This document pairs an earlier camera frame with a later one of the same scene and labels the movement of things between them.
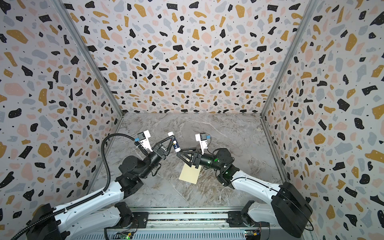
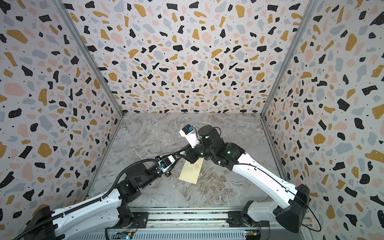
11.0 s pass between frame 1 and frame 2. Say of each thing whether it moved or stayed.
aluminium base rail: stayed
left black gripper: moved
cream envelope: stayed
